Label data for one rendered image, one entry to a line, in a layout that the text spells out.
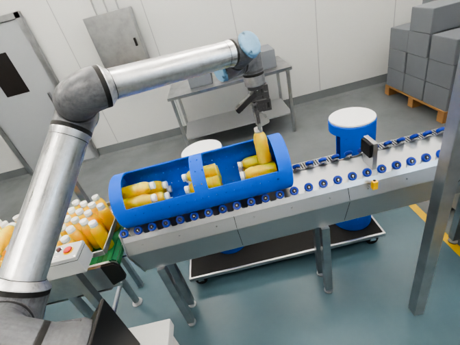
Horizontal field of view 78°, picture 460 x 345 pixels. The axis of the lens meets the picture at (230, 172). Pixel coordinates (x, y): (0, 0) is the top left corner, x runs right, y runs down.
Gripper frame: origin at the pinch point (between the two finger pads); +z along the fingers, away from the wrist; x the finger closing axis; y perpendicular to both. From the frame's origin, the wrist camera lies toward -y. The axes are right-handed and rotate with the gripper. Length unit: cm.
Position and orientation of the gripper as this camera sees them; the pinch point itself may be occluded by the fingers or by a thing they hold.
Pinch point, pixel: (258, 127)
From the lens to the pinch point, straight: 136.4
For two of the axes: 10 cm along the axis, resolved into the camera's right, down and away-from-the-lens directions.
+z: 2.1, 8.2, 5.2
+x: -1.0, -5.1, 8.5
